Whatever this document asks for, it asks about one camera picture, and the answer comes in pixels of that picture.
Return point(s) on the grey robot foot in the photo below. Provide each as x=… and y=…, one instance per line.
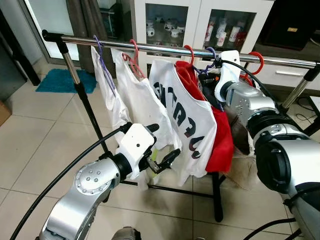
x=125, y=234

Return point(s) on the black box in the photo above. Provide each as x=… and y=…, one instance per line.
x=290, y=20

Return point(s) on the red t-shirt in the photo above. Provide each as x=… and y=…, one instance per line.
x=222, y=145

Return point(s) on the teal floor mat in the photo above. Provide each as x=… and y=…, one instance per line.
x=65, y=81

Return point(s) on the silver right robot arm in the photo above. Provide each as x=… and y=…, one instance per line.
x=292, y=165

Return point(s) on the white patterned bottle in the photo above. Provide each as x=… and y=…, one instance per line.
x=222, y=31
x=210, y=31

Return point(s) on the white framed glass door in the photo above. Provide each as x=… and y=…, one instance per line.
x=50, y=15

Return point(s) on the white black-printed t-shirt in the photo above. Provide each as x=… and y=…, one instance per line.
x=200, y=115

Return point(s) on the plain white shirt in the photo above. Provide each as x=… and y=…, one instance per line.
x=145, y=105
x=112, y=107

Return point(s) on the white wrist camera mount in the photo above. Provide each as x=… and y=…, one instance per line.
x=229, y=70
x=132, y=142

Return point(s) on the metal clothes rack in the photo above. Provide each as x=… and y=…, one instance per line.
x=165, y=48

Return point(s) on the beige cloth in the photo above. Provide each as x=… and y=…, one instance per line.
x=245, y=165

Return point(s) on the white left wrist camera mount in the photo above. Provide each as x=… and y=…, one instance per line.
x=132, y=142

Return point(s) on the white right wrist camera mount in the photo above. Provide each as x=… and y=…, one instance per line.
x=229, y=70

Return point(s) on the white ceramic ornament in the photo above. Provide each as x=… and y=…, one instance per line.
x=174, y=29
x=151, y=29

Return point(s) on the red hanger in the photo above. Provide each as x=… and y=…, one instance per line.
x=192, y=52
x=136, y=50
x=260, y=60

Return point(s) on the purple hanger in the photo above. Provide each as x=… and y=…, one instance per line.
x=212, y=50
x=99, y=51

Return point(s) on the yellow-green garment tag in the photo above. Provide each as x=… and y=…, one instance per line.
x=153, y=156

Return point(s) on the grey curtain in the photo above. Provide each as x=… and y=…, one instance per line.
x=82, y=20

